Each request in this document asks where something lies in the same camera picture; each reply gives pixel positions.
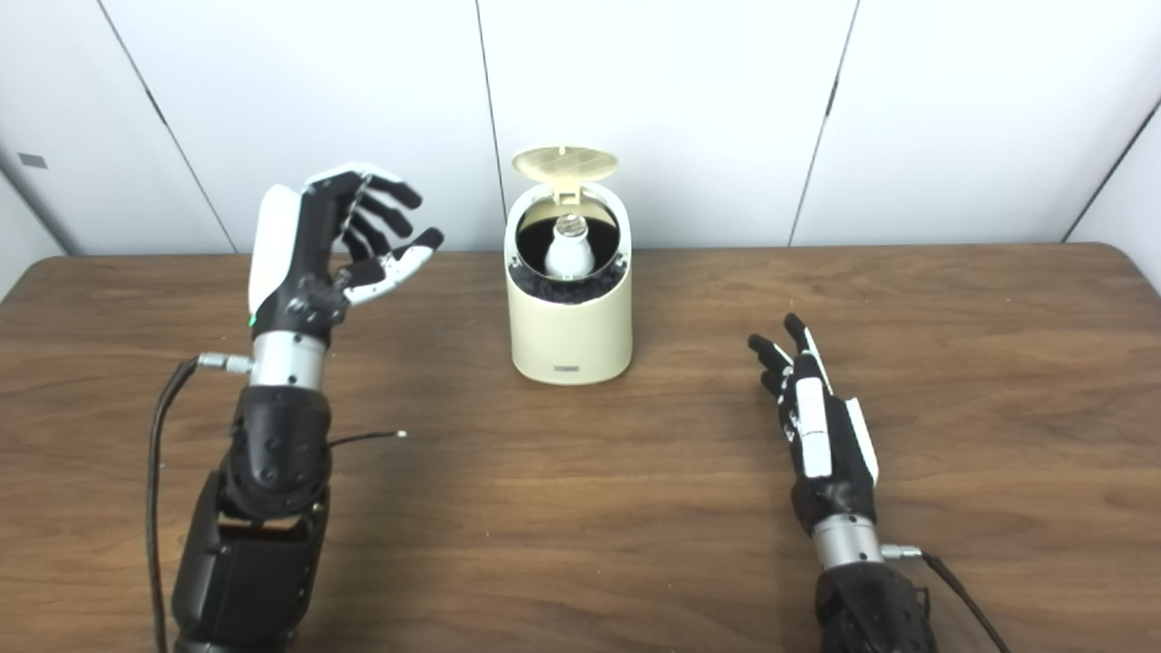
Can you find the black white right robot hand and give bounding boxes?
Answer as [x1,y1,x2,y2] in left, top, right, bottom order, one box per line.
[747,313,881,536]

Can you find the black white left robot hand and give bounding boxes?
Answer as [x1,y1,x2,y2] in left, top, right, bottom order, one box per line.
[247,163,445,347]

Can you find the small white plastic bottle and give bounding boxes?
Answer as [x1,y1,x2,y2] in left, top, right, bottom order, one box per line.
[544,214,597,279]

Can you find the cream-colored lidded bin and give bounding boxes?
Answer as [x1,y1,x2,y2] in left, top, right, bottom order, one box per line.
[504,145,634,386]

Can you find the black bin liner bag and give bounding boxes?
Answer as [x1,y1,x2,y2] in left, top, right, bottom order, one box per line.
[510,254,629,306]

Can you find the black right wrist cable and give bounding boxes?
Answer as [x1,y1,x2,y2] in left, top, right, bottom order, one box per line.
[882,543,1012,653]

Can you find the thin black white-tipped wire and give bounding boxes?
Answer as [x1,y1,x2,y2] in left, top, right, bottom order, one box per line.
[327,430,408,449]

